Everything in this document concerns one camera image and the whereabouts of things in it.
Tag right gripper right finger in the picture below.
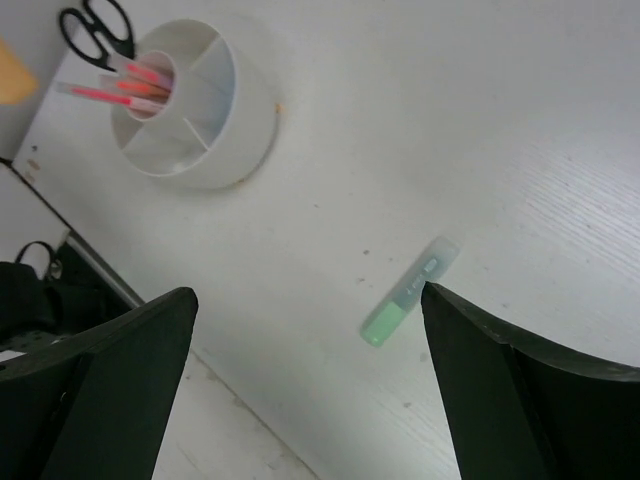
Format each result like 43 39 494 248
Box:
421 283 639 479

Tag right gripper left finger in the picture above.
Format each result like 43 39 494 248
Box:
1 287 198 479

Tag green highlighter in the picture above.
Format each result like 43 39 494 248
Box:
360 236 459 347

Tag thin red pen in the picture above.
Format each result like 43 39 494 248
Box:
55 82 169 114

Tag orange yellow highlighter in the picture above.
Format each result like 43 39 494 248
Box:
0 39 39 105

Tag purple red marker pen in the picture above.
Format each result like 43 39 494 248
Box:
108 54 173 90

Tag black handled scissors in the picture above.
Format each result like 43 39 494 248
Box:
57 0 136 72

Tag orange red marker pen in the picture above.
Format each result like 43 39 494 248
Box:
99 75 170 101

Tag white round divided organizer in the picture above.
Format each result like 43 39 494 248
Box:
111 19 277 189

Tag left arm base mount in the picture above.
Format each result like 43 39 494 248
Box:
1 240 143 362

